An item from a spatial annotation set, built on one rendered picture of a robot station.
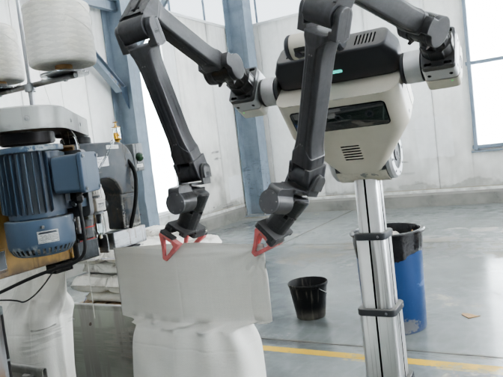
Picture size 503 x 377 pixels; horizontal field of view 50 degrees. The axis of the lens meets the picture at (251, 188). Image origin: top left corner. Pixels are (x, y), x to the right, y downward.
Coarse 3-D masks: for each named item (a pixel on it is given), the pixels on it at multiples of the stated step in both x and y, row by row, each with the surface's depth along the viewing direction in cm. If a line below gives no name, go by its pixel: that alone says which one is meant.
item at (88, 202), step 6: (72, 150) 131; (78, 150) 130; (84, 150) 130; (90, 192) 131; (72, 198) 133; (84, 198) 130; (90, 198) 131; (72, 204) 129; (84, 204) 130; (90, 204) 130; (72, 210) 133; (78, 210) 132; (84, 210) 131; (90, 210) 130; (78, 216) 133
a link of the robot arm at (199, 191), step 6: (192, 186) 145; (198, 186) 145; (198, 192) 141; (204, 192) 143; (198, 198) 141; (204, 198) 142; (198, 204) 142; (204, 204) 143; (192, 210) 143; (198, 210) 143
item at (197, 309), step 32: (128, 256) 156; (160, 256) 146; (192, 256) 142; (224, 256) 140; (128, 288) 157; (160, 288) 148; (192, 288) 143; (224, 288) 141; (256, 288) 138; (160, 320) 150; (192, 320) 144; (224, 320) 142; (256, 320) 140; (160, 352) 147; (192, 352) 142; (224, 352) 138; (256, 352) 142
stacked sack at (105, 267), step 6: (90, 264) 453; (96, 264) 449; (102, 264) 444; (108, 264) 440; (114, 264) 437; (84, 270) 459; (90, 270) 455; (96, 270) 449; (102, 270) 445; (108, 270) 441; (114, 270) 437
